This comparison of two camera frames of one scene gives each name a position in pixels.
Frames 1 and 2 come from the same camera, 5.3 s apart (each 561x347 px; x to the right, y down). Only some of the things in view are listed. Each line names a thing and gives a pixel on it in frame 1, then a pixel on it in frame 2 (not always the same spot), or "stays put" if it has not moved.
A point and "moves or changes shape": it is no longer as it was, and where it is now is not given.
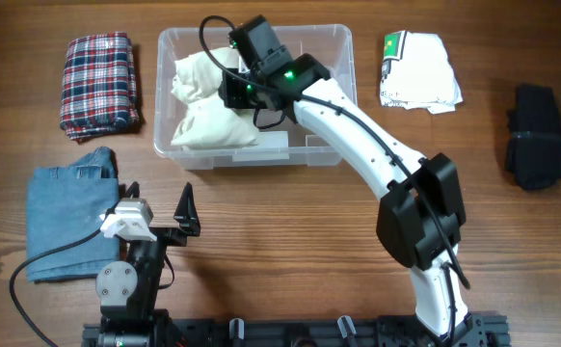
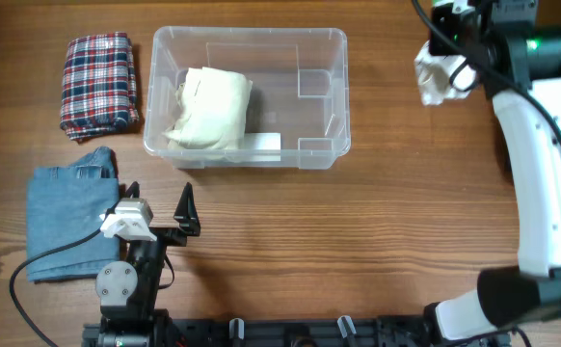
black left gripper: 186,215 stays put
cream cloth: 207,120 moves or changes shape
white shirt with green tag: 416,73 moves or changes shape
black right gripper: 230,88 -> 441,20
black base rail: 473,330 stays put
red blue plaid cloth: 99,91 stays put
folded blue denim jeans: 65,203 stays put
